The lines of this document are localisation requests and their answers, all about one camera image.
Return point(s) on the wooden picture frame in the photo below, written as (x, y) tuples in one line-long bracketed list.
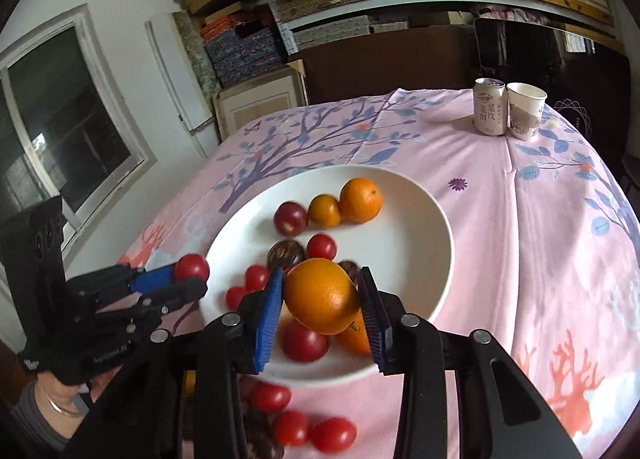
[(255, 104)]

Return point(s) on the black glossy panel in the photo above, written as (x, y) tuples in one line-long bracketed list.
[(550, 59)]

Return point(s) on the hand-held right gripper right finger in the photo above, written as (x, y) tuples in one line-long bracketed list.
[(372, 324)]

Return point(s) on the small orange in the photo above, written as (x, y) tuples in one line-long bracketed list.
[(189, 383)]

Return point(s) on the dark red plum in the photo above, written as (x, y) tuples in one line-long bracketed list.
[(303, 340), (290, 218)]

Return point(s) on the wrinkled passion fruit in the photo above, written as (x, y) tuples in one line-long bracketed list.
[(270, 451)]

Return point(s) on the pink cloth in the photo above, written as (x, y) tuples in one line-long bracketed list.
[(510, 14)]

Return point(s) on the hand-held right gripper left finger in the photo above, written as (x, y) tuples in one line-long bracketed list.
[(267, 324)]

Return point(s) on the pink deer-print tablecloth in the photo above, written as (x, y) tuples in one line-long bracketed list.
[(500, 239)]

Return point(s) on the white board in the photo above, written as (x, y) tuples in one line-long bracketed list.
[(175, 69)]

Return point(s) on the red cherry tomato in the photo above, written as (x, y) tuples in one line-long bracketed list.
[(256, 276), (321, 246), (290, 428), (235, 297), (333, 434), (191, 267), (270, 396)]

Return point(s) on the paper cup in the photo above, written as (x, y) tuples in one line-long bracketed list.
[(525, 111)]

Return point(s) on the large orange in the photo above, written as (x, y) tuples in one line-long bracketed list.
[(322, 296)]

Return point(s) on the white-framed window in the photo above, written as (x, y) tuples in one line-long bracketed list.
[(65, 114)]

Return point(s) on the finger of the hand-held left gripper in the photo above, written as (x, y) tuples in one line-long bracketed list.
[(152, 279), (175, 292)]

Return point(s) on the white plate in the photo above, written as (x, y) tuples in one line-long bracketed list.
[(400, 239)]

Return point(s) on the dark wooden cabinet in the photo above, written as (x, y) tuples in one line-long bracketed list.
[(390, 64)]

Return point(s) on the drink can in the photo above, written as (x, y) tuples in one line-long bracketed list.
[(490, 109)]

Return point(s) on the dark passion fruit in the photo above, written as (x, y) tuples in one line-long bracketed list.
[(256, 426), (286, 254), (350, 272)]

